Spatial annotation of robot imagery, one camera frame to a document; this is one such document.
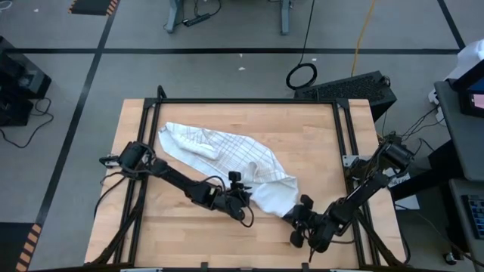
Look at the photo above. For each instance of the dark monitor with lit screen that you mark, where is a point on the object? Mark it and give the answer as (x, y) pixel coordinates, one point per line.
(472, 94)

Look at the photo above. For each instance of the black hazard-striped mat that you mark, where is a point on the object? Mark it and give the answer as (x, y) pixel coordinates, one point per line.
(92, 7)
(15, 245)

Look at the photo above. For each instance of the white floor sign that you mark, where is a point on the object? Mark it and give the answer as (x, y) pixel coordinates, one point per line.
(408, 200)

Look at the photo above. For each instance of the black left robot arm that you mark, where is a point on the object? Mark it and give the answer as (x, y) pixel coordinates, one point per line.
(177, 181)

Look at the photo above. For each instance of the black curved bracket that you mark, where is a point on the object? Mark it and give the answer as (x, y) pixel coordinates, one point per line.
(161, 93)

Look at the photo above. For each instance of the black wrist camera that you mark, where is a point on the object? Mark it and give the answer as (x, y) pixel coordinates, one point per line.
(307, 222)
(239, 197)

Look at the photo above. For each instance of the black caster wheel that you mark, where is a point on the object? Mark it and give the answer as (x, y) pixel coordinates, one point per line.
(450, 258)

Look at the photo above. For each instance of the black desk base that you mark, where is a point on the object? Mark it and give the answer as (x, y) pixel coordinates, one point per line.
(427, 181)

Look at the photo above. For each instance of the black power strip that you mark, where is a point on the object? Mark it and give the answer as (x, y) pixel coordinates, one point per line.
(196, 19)

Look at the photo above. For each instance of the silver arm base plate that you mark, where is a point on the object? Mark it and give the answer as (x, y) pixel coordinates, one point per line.
(348, 160)

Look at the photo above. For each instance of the black computer tower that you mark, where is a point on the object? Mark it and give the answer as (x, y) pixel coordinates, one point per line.
(348, 88)

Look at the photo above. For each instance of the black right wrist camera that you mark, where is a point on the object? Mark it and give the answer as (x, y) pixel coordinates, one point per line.
(307, 222)

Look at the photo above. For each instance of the white power adapter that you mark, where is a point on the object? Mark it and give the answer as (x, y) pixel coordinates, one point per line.
(435, 98)

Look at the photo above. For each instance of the black aluminium table frame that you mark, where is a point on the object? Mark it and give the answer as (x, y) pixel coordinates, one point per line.
(246, 101)

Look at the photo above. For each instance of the grey desk leg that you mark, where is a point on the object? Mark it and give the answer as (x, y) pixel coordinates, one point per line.
(174, 15)
(285, 17)

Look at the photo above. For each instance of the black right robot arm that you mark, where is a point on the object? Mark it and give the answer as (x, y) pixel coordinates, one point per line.
(363, 192)

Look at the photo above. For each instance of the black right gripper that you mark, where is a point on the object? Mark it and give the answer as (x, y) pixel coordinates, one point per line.
(319, 234)

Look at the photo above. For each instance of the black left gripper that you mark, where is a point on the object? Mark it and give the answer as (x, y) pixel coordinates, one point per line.
(230, 204)

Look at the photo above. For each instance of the black equipment case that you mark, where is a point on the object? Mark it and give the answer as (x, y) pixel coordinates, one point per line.
(19, 75)

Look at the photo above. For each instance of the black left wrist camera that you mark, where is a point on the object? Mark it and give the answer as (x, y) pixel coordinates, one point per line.
(239, 197)

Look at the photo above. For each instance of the black keypad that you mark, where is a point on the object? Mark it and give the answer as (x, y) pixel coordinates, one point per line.
(477, 217)

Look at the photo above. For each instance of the grey desk with keypad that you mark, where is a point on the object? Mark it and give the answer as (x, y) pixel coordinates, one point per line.
(459, 226)

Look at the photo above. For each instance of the black frame clamp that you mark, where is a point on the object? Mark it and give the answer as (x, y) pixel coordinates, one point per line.
(305, 266)
(204, 266)

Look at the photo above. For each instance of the white checked towel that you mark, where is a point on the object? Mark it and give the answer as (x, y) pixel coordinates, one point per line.
(234, 151)

